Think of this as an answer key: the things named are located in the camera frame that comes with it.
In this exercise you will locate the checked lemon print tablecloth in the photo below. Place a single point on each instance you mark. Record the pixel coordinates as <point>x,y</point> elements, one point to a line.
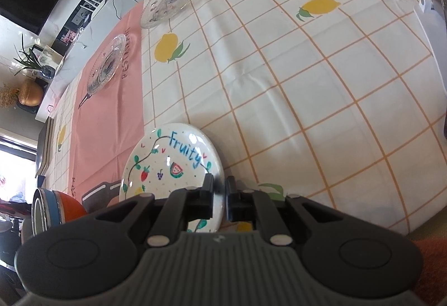
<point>314,100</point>

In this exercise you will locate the brown round vase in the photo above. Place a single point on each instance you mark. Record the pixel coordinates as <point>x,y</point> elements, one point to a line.
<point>30,93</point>

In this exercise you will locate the white fruit print plate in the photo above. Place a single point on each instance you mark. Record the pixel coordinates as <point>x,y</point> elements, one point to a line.
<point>167,159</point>

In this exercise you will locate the white phone stand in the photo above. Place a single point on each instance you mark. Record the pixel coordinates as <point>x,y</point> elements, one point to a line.
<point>426,23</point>

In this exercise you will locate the dried flowers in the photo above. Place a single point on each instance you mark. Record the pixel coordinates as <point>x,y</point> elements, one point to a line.
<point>8,96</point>

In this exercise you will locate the patterned clear glass plate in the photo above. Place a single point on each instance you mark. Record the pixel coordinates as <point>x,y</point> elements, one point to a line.
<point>167,0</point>

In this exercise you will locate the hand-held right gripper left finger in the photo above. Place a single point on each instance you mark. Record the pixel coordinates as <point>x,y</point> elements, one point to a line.
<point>209,194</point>

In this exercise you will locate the white photo frame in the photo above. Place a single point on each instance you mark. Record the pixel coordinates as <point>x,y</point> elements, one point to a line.
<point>49,53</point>

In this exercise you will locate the small pink photo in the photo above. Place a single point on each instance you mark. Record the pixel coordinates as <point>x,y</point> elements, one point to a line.
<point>70,36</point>

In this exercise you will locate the blue steel bowl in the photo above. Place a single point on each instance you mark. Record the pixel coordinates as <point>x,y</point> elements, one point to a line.
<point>56,209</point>

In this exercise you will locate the white router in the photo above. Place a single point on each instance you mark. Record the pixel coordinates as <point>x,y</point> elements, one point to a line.
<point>91,2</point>

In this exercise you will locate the plain clear glass plate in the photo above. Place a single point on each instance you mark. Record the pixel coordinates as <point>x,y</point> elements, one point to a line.
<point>104,65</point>

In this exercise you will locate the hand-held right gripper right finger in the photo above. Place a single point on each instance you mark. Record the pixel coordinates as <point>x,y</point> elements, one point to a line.
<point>231,197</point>

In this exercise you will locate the plant in blue vase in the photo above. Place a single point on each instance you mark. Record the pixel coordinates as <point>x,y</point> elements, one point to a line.
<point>35,61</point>

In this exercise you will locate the black hardcover book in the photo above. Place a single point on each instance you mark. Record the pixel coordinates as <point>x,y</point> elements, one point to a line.
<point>43,152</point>

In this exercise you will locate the smartphone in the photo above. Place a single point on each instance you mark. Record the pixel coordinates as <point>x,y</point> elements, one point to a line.
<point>441,47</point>

